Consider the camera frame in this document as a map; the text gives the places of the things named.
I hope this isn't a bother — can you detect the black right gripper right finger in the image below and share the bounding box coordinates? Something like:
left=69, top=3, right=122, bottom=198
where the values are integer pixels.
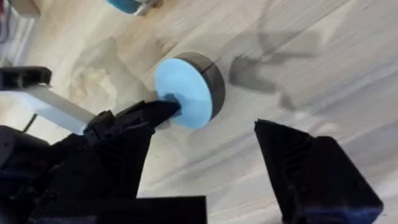
left=254, top=119, right=384, bottom=224

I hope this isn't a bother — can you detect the white box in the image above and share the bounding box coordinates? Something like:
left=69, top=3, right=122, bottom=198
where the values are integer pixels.
left=0, top=0, right=41, bottom=65

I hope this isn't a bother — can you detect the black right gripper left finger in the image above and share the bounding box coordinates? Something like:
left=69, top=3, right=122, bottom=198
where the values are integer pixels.
left=30, top=99, right=182, bottom=200

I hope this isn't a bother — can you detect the blue plate with grey underside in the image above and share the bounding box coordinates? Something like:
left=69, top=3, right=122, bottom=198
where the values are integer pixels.
left=154, top=52, right=226, bottom=130

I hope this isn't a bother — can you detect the black cable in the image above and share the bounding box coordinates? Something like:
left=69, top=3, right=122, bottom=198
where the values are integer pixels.
left=22, top=113, right=39, bottom=134

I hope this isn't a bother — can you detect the blue round dish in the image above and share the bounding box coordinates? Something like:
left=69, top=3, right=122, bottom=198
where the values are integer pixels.
left=106, top=0, right=163, bottom=16

